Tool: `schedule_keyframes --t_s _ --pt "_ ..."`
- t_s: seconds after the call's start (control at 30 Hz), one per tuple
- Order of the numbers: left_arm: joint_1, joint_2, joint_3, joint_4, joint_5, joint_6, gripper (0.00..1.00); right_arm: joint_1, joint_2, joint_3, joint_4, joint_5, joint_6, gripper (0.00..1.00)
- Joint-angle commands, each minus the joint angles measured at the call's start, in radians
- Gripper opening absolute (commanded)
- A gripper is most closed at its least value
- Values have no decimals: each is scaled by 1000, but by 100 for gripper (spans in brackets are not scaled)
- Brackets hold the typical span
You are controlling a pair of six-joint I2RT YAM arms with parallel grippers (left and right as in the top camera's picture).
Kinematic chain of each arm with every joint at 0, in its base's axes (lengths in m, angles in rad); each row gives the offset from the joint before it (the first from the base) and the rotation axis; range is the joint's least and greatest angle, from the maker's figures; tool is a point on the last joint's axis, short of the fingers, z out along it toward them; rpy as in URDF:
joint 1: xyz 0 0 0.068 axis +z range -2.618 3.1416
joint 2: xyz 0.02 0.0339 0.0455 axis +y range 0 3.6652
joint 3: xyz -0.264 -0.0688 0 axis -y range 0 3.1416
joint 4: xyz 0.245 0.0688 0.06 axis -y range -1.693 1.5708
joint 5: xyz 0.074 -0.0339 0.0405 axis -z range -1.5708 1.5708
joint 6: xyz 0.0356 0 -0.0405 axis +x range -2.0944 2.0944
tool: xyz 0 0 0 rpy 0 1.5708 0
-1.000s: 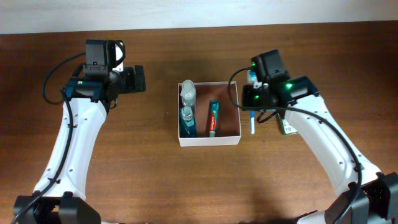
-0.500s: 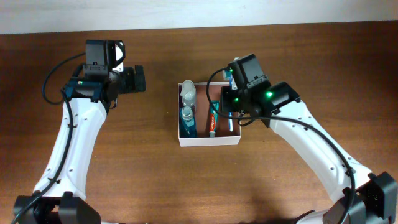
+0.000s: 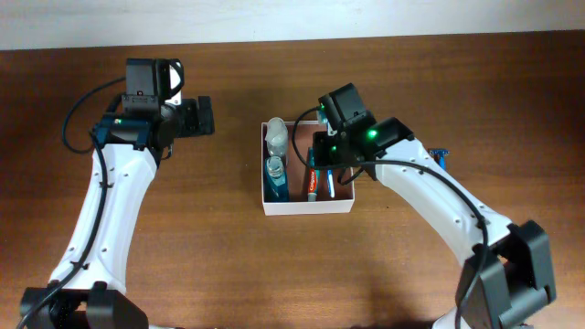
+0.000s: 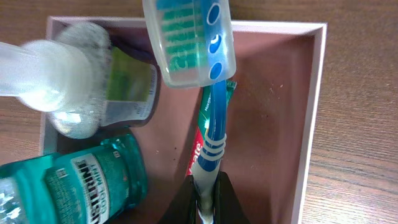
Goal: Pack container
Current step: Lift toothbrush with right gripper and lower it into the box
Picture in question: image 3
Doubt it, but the blue white toothbrush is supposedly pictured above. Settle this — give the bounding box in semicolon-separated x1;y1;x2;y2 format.
326;169;335;199

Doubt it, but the red green toothpaste tube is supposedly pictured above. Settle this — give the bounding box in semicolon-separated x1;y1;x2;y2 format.
307;147;319;202

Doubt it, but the clear bottle purple liquid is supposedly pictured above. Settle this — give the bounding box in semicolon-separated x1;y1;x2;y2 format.
264;117;289;165

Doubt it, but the teal mouthwash bottle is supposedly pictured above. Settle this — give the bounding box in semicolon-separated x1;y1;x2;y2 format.
264;156;290;203

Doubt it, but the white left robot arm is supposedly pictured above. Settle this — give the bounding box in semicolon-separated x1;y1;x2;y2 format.
18;58;215;328

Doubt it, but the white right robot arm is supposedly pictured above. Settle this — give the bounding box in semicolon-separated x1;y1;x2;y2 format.
313;118;557;328

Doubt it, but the white cardboard box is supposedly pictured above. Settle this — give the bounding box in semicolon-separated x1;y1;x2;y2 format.
261;122;356;216

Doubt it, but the blue disposable razor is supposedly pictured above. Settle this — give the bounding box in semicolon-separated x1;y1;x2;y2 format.
428;148;449;171

